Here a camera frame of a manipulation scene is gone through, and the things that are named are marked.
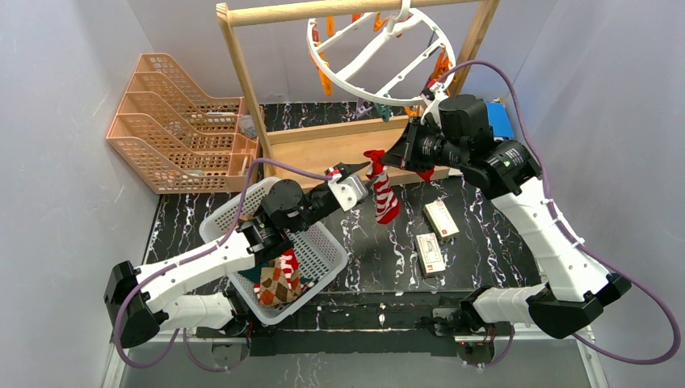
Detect teal front clothes peg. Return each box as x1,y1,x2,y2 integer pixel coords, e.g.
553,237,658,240
374,103,392,122

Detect blue folder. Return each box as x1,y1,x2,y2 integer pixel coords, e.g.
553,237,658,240
485,102,515,140

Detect lilac clothes peg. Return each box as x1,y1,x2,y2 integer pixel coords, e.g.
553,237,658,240
355,99,374,120

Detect white card box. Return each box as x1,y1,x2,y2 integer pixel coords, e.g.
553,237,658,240
423,200,460,243

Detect orange front-left clothes peg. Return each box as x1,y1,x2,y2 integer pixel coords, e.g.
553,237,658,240
311,57,333,97

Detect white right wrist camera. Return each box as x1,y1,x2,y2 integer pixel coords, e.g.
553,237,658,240
420,80,449,129

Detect dark green sock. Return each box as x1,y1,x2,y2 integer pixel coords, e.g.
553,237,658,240
239,267,262,284

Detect beige animal face sock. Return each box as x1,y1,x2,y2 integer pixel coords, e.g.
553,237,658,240
415,169,435,181

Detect small white printed box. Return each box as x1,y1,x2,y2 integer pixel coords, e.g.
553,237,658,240
415,233,446,277

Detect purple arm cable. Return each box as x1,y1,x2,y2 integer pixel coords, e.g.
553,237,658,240
433,60,683,366
112,158,333,373

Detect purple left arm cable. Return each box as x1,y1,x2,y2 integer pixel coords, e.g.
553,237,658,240
112,158,333,373

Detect wooden hanger rack stand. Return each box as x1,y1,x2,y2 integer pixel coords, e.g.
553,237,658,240
216,1,499,171

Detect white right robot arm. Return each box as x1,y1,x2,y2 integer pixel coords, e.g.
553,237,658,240
381,95,631,339

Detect red white striped sock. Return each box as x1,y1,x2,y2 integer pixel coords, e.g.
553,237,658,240
253,248,317,301
364,150,400,225

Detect peach plastic file organizer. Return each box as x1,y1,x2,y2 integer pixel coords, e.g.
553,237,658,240
106,53,260,195

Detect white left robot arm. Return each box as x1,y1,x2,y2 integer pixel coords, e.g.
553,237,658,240
104,163,369,349

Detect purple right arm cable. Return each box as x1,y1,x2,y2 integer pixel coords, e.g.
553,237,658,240
433,60,683,366

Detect white round clip hanger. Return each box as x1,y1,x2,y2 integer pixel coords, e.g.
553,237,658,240
305,1,457,106

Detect white plastic laundry basket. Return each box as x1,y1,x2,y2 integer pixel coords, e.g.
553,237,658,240
199,176,348,325

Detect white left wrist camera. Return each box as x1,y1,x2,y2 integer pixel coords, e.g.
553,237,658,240
326,165,363,212

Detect orange front-centre clothes peg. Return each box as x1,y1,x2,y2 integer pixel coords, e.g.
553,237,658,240
431,48,452,79

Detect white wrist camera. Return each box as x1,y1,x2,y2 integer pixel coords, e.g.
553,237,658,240
420,80,449,129
326,165,363,212

